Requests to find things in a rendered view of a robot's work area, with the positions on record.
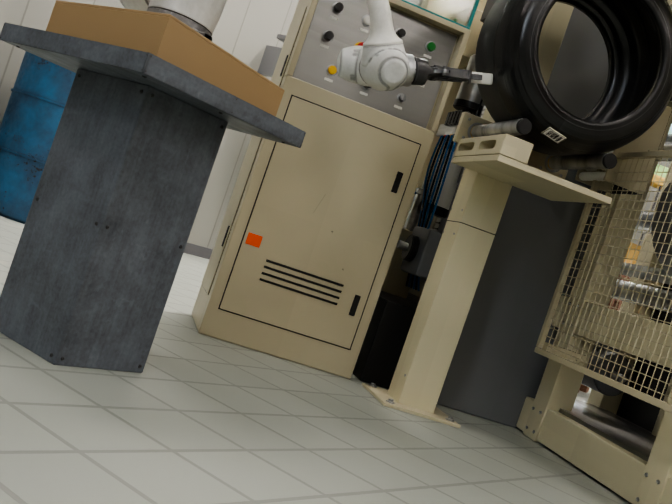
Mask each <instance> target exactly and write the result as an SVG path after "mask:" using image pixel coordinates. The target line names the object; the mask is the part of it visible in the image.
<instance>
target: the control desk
mask: <svg viewBox="0 0 672 504"><path fill-rule="evenodd" d="M388 1H389V5H390V10H391V16H392V21H393V27H394V31H395V33H396V35H397V36H398V37H399V38H400V39H401V40H403V45H404V49H405V52H406V54H412V55H413V56H414V58H415V57H419V58H426V59H427V60H428V62H429V66H430V67H431V66H434V65H439V66H441V67H443V66H447V67H451V68H457V69H458V67H459V64H460V61H461V58H462V55H463V52H464V49H465V46H466V44H467V41H468V38H469V35H470V32H471V30H469V29H466V28H464V27H462V26H459V25H457V24H455V23H452V22H450V21H448V20H445V19H443V18H441V17H438V16H436V15H434V14H431V13H429V12H427V11H424V10H422V9H419V8H417V7H415V6H412V5H410V4H408V3H405V2H403V1H401V0H388ZM369 34H370V16H369V9H368V4H367V0H299V1H298V4H297V7H296V10H295V13H294V16H293V19H292V22H291V23H290V26H289V29H288V32H287V35H286V38H285V41H284V44H283V47H282V50H281V52H280V55H279V58H278V61H277V64H276V67H275V70H274V73H273V76H272V79H271V81H272V82H273V83H275V84H276V85H278V86H279V87H281V88H282V89H284V90H285V91H284V94H283V97H282V100H281V103H280V106H279V108H278V111H277V114H276V117H277V118H279V119H281V120H283V121H285V122H287V123H289V124H291V125H293V126H295V127H297V128H299V129H301V130H303V131H305V132H306V134H305V137H304V140H303V143H302V146H301V148H298V147H294V146H291V145H287V144H283V143H279V142H276V141H272V140H268V139H265V138H261V137H257V136H253V135H252V137H251V140H250V143H249V146H248V149H247V152H246V155H245V157H244V160H243V163H242V166H241V169H240V172H239V175H238V178H237V181H236V184H235V187H234V190H233V192H232V195H231V198H230V201H229V204H228V207H227V210H226V213H225V216H224V219H223V222H222V225H221V227H220V230H219V233H218V236H217V239H216V242H215V245H214V248H213V251H212V254H211V257H210V259H209V262H208V265H207V268H206V271H205V274H204V277H203V280H202V284H201V287H200V290H199V293H198V296H197V299H196V302H195V304H194V307H193V310H192V316H193V319H194V322H195V324H196V327H197V330H198V333H200V334H203V335H206V336H210V337H213V338H216V339H219V340H223V341H226V342H229V343H233V344H236V345H239V346H242V347H246V348H249V349H252V350H256V351H259V352H262V353H265V354H269V355H272V356H275V357H279V358H282V359H285V360H288V361H292V362H295V363H298V364H302V365H305V366H308V367H311V368H315V369H318V370H321V371H325V372H328V373H331V374H334V375H338V376H341V377H344V378H347V379H350V378H351V376H352V373H353V370H354V367H355V364H356V362H357V359H358V356H359V353H360V350H361V347H362V344H363V341H364V338H365V336H366V333H367V330H368V327H369V324H370V321H371V318H372V315H373V312H374V309H375V307H376V304H377V301H378V298H379V295H380V292H381V289H382V286H383V283H384V280H385V278H386V275H387V272H388V269H389V266H390V263H391V260H392V257H393V254H394V251H395V249H396V246H397V243H398V240H399V237H400V234H401V231H402V228H403V225H404V223H405V220H406V217H407V214H408V211H409V208H410V205H411V202H412V199H413V196H414V194H415V191H416V188H417V185H418V182H419V179H420V176H421V173H422V170H423V167H424V165H425V162H426V159H427V156H428V153H429V150H430V147H431V144H432V141H433V138H434V136H435V132H436V130H437V128H438V125H439V122H440V119H441V116H442V113H443V110H444V107H445V104H446V101H447V99H448V96H449V93H450V90H451V87H452V84H453V82H449V81H430V80H428V78H427V81H426V83H425V84H424V85H422V86H421V85H412V84H411V85H410V86H408V87H406V86H401V87H399V88H397V89H395V90H392V91H379V90H376V89H373V88H372V87H369V86H361V85H359V84H354V83H351V82H348V81H346V80H344V79H342V78H340V77H339V76H338V73H337V67H336V63H337V58H338V55H339V53H340V51H341V49H343V48H346V47H350V46H363V43H364V42H365V41H366V40H367V38H368V37H369ZM249 232H250V233H253V234H256V235H259V236H262V237H263V238H262V241H261V244H260V247H259V248H258V247H255V246H252V245H249V244H246V243H245V242H246V239H247V236H248V233H249Z"/></svg>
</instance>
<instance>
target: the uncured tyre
mask: <svg viewBox="0 0 672 504"><path fill-rule="evenodd" d="M556 2H559V3H564V4H567V5H570V6H573V7H575V8H577V9H578V10H580V11H581V12H583V13H584V14H585V15H587V16H588V17H589V18H590V19H591V20H592V21H593V23H594V24H595V25H596V27H597V28H598V30H599V31H600V33H601V35H602V37H603V39H604V42H605V45H606V49H607V53H608V64H609V67H608V77H607V82H606V86H605V89H604V91H603V94H602V96H601V98H600V99H599V101H598V103H597V104H596V105H595V107H594V108H593V109H592V110H591V111H590V112H589V113H588V114H587V115H586V116H585V117H584V118H582V119H581V118H578V117H576V116H574V115H572V114H571V113H569V112H568V111H566V110H565V109H564V108H563V107H562V106H561V105H560V104H559V103H558V102H557V101H556V100H555V99H554V98H553V96H552V95H551V93H550V92H549V90H548V88H547V86H546V84H545V82H544V79H543V77H542V73H541V69H540V64H539V55H538V48H539V38H540V33H541V30H542V26H543V24H544V21H545V19H546V17H547V15H548V13H549V11H550V10H551V8H552V7H553V5H554V4H555V3H556ZM475 70H476V72H481V73H490V74H493V82H492V85H486V84H478V88H479V91H480V95H481V97H482V100H483V102H484V104H485V107H486V108H487V110H488V112H489V114H490V115H491V117H492V118H493V120H494V121H495V122H502V121H509V120H516V119H522V118H525V119H528V120H529V121H530V122H531V124H532V129H531V131H530V132H529V133H528V134H525V135H518V136H514V137H517V138H519V139H522V140H524V141H527V142H529V143H532V144H533V145H534V146H533V149H532V150H534V151H536V152H539V153H543V154H548V155H555V156H570V155H591V154H601V153H606V152H610V151H613V150H616V149H618V148H621V147H623V146H625V145H627V144H628V143H630V142H632V141H633V140H635V139H637V138H638V137H639V136H641V135H642V134H643V133H645V132H646V131H647V130H648V129H649V128H650V127H651V126H652V125H653V124H654V123H655V122H656V121H657V120H658V118H659V117H660V116H661V114H662V113H663V111H664V110H665V108H666V107H667V105H668V103H669V101H670V99H671V97H672V10H671V8H670V6H669V4H668V2H667V0H497V1H496V2H495V3H494V5H493V6H492V8H491V9H490V11H489V13H488V15H487V17H486V19H485V21H484V23H483V25H482V28H481V31H480V34H479V37H478V41H477V47H476V55H475ZM549 127H551V128H552V129H554V130H555V131H557V132H559V133H560V134H562V135H563V136H565V137H566V138H567V139H565V140H563V141H562V142H560V143H558V144H557V143H556V142H554V141H553V140H551V139H550V138H548V137H547V136H545V135H543V134H542V133H541V132H543V131H544V130H546V129H547V128H549Z"/></svg>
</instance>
